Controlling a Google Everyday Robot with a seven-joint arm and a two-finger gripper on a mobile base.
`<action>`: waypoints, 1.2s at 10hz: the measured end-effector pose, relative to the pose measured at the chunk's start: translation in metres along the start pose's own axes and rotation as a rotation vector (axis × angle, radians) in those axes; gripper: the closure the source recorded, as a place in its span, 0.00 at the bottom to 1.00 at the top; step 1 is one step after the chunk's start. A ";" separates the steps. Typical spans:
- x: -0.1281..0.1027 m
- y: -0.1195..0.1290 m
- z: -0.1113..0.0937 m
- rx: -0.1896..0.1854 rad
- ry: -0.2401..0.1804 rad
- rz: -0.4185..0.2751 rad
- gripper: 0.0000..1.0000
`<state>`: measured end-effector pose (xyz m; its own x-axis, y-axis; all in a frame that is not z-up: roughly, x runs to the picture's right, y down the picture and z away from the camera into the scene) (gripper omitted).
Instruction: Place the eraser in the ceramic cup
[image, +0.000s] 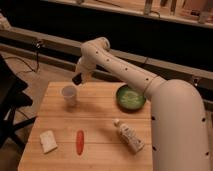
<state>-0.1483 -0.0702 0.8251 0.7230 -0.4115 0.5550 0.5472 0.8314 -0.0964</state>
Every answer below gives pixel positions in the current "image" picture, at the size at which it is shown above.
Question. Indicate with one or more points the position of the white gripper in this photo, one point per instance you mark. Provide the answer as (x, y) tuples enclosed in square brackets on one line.
[(83, 71)]

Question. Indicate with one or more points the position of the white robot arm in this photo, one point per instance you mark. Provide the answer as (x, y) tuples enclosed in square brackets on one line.
[(178, 126)]

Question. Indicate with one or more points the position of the green ceramic bowl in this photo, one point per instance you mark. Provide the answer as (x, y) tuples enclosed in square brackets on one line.
[(129, 99)]

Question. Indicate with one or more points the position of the red orange carrot toy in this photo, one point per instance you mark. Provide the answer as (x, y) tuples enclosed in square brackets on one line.
[(80, 142)]

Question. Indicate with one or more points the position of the black office chair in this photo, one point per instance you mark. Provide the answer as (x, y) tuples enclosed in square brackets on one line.
[(12, 97)]

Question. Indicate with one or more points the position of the white tube bottle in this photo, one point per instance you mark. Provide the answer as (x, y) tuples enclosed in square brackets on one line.
[(129, 136)]

